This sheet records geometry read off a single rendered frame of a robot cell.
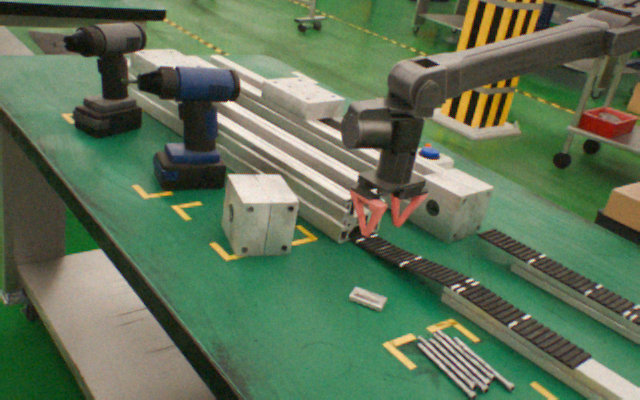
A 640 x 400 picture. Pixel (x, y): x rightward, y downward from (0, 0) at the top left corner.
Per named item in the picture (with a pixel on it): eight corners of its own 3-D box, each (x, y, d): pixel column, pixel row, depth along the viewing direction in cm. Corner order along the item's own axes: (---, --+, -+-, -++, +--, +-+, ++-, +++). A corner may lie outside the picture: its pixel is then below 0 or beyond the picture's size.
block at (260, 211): (304, 253, 107) (313, 201, 103) (235, 257, 103) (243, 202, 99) (285, 223, 116) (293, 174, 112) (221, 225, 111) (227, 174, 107)
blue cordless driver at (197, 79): (231, 189, 124) (244, 76, 116) (120, 193, 116) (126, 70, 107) (219, 172, 131) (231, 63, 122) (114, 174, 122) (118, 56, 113)
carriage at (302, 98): (340, 127, 150) (345, 98, 147) (303, 132, 142) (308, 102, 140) (295, 104, 160) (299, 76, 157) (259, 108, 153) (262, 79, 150)
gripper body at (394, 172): (354, 183, 107) (363, 141, 104) (396, 174, 114) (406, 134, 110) (383, 200, 103) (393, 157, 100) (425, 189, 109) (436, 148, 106)
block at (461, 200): (487, 229, 127) (501, 185, 123) (447, 243, 119) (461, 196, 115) (450, 209, 133) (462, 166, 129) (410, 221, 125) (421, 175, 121)
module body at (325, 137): (443, 211, 131) (453, 172, 128) (410, 221, 125) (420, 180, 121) (216, 85, 182) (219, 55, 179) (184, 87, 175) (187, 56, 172)
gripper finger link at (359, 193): (340, 228, 110) (351, 177, 106) (370, 220, 114) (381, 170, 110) (369, 248, 105) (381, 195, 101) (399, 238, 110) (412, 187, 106)
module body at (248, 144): (377, 231, 119) (387, 188, 115) (337, 243, 112) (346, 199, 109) (153, 90, 170) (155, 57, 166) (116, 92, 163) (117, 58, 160)
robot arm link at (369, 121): (444, 83, 97) (412, 66, 104) (376, 81, 92) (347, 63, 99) (425, 158, 102) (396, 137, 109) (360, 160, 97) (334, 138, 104)
